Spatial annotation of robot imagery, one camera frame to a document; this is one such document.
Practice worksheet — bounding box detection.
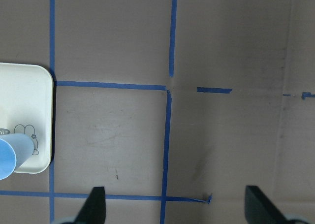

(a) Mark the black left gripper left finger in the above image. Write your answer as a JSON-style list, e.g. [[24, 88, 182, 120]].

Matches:
[[74, 187, 106, 224]]

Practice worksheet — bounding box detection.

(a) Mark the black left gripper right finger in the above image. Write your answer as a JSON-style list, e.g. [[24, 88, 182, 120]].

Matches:
[[245, 185, 288, 224]]

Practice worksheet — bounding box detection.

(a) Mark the blue plastic cup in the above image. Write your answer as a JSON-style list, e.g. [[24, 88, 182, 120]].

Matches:
[[0, 133, 34, 180]]

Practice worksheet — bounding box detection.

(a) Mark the cream plastic tray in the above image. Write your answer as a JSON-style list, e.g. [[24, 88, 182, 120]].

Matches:
[[0, 63, 54, 174]]

